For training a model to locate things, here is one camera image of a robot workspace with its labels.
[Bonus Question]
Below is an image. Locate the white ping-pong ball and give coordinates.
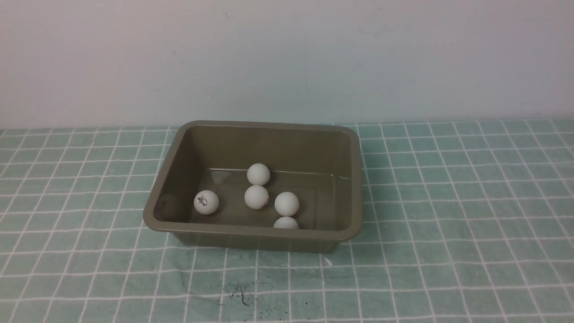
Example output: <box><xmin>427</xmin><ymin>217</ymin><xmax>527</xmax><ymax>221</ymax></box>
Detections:
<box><xmin>274</xmin><ymin>192</ymin><xmax>300</xmax><ymax>217</ymax></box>
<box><xmin>193</xmin><ymin>190</ymin><xmax>220</xmax><ymax>215</ymax></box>
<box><xmin>273</xmin><ymin>217</ymin><xmax>300</xmax><ymax>229</ymax></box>
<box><xmin>247</xmin><ymin>163</ymin><xmax>271</xmax><ymax>186</ymax></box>
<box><xmin>244</xmin><ymin>185</ymin><xmax>269</xmax><ymax>210</ymax></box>

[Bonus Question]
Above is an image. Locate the green checkered tablecloth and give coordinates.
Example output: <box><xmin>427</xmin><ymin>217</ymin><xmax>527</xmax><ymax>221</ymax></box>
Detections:
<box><xmin>0</xmin><ymin>119</ymin><xmax>574</xmax><ymax>323</ymax></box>

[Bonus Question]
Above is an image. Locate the white ping-pong ball front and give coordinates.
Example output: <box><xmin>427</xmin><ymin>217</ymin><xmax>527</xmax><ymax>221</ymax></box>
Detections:
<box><xmin>273</xmin><ymin>217</ymin><xmax>300</xmax><ymax>229</ymax></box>

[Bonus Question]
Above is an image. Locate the olive green plastic bin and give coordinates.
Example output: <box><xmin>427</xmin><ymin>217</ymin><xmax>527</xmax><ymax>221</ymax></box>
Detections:
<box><xmin>142</xmin><ymin>121</ymin><xmax>363</xmax><ymax>253</ymax></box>

